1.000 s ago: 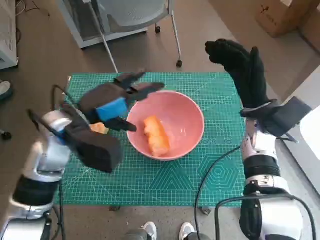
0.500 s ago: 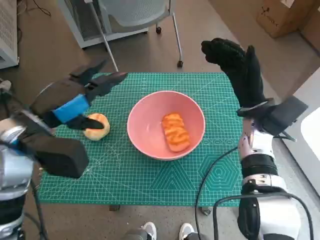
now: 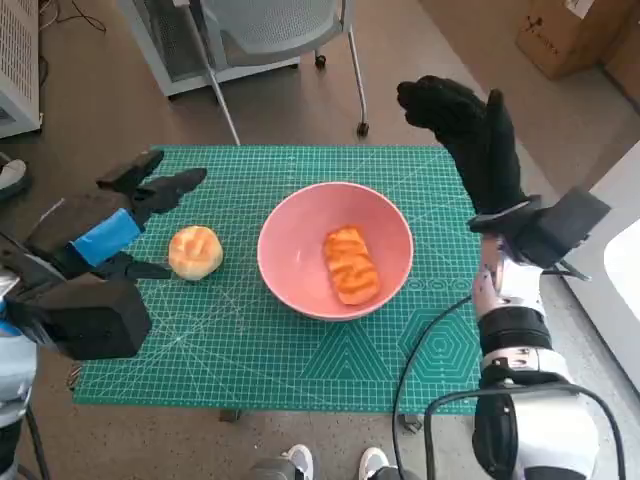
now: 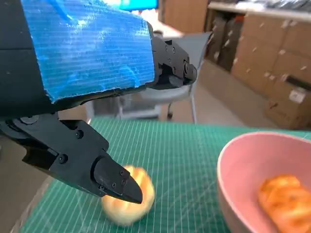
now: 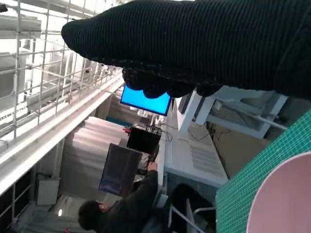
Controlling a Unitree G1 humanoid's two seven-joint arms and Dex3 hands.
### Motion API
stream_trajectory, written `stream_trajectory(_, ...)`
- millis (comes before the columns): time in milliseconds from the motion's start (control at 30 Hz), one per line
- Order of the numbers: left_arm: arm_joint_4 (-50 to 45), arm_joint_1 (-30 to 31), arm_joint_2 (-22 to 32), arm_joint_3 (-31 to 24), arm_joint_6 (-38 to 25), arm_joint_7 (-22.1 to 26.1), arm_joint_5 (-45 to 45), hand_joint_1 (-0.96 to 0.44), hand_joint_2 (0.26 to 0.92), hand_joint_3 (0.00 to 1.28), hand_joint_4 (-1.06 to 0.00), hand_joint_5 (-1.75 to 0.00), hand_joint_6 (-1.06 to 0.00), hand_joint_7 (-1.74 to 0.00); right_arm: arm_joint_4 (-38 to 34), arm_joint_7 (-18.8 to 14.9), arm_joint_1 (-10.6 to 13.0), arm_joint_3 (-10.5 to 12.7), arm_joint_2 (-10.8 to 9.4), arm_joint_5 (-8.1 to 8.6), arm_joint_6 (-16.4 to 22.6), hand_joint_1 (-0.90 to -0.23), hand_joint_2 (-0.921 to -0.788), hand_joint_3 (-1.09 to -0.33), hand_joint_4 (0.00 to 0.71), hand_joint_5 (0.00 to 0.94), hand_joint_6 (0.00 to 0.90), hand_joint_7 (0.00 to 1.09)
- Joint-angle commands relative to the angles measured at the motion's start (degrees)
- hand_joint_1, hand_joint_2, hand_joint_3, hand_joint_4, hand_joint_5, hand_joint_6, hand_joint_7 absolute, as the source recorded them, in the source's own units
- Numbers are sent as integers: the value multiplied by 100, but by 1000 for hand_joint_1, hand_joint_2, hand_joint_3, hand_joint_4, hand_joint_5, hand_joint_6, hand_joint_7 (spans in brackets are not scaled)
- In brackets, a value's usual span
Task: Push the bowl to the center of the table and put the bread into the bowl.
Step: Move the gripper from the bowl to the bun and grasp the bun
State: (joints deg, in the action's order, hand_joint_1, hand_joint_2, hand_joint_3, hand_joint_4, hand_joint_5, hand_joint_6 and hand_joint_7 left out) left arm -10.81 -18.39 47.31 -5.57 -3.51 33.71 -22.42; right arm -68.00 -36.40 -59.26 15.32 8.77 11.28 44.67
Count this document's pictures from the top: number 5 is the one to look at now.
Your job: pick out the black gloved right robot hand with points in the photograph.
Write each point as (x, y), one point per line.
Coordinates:
(194, 36)

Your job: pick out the pink bowl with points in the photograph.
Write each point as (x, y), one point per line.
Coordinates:
(286, 199)

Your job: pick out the blue lit monitor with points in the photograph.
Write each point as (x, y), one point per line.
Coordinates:
(145, 103)

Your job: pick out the black equipment box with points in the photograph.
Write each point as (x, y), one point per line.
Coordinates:
(143, 140)

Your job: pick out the long white desk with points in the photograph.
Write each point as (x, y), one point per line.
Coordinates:
(161, 150)

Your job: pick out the white vented appliance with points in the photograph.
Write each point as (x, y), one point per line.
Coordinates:
(206, 160)

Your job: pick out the dark monitor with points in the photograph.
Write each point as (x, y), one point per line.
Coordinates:
(120, 170)

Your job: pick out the green cutting mat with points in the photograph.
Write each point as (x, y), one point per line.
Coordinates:
(243, 189)

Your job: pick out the person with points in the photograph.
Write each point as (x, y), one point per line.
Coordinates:
(131, 206)

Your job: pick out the small white cabinet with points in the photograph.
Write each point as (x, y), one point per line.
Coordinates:
(48, 191)

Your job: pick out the white frame cabinet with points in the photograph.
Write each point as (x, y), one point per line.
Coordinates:
(192, 114)

